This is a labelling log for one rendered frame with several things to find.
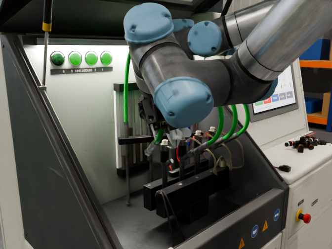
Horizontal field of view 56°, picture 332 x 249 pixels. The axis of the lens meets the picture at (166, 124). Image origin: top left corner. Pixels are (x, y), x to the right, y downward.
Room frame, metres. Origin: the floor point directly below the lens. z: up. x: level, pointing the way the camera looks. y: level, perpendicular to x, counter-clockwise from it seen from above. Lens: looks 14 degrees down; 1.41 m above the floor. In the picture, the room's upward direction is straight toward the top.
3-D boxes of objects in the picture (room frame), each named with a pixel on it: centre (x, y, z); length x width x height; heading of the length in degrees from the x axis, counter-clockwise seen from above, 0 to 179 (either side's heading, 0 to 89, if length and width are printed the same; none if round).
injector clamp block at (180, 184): (1.01, -0.08, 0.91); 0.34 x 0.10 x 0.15; 134
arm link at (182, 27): (0.89, -0.04, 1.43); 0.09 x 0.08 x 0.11; 72
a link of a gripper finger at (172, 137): (0.87, -0.03, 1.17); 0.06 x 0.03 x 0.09; 44
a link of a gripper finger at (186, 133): (0.90, -0.05, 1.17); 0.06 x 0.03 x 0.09; 44
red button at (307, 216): (1.04, -0.51, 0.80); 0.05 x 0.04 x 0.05; 134
